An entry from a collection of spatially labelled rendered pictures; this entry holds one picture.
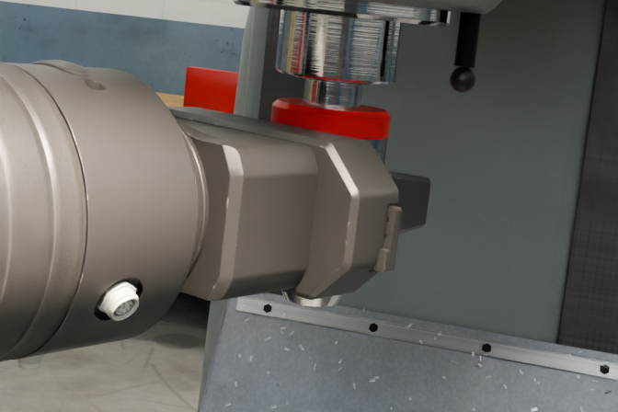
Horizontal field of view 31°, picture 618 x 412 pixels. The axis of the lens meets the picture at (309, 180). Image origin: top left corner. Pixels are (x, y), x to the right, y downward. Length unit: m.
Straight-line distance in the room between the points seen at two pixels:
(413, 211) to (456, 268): 0.38
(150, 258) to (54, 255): 0.03
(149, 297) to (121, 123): 0.05
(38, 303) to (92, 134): 0.05
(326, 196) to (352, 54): 0.07
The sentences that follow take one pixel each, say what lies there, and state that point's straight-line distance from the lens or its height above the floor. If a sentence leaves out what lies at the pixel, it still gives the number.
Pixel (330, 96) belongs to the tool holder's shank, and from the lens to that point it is 0.43.
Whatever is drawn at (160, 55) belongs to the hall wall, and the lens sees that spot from 5.03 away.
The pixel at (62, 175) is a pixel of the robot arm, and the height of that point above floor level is 1.25.
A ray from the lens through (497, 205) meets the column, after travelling 0.81.
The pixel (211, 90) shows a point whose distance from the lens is 4.33.
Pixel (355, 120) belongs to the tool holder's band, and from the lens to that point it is 0.42.
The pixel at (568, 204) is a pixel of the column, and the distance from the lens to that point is 0.80.
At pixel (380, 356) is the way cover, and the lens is 0.82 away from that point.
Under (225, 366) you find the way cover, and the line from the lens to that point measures 0.85.
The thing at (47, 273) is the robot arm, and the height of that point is 1.23.
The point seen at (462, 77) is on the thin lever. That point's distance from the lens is 0.42.
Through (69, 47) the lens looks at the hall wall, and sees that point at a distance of 5.23.
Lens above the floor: 1.30
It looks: 9 degrees down
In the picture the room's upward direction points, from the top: 6 degrees clockwise
